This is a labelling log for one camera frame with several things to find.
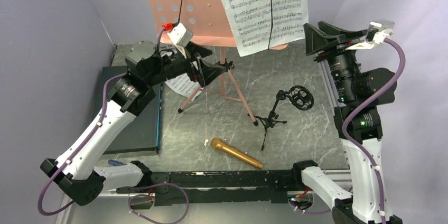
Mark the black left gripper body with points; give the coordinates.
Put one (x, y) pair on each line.
(171, 66)

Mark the pink perforated music stand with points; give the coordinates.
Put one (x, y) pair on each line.
(206, 19)

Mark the sheet music pages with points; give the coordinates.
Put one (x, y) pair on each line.
(182, 85)

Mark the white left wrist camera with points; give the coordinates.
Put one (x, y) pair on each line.
(178, 33)

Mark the aluminium table edge rail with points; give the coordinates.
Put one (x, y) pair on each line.
(329, 84)

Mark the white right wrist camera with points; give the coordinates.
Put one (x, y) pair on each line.
(377, 32)

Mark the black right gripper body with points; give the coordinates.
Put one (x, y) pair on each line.
(344, 65)

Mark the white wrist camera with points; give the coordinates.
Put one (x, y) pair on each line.
(377, 32)
(178, 33)

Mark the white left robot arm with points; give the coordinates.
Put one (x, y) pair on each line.
(125, 97)

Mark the blue pen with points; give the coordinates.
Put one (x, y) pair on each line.
(115, 163)

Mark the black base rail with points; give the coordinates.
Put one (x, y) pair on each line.
(274, 186)

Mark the gold microphone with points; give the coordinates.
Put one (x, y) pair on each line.
(220, 145)

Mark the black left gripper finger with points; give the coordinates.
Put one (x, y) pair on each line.
(193, 51)
(208, 72)

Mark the black folder book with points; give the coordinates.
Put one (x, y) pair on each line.
(143, 134)

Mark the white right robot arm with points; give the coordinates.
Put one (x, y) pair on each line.
(360, 132)

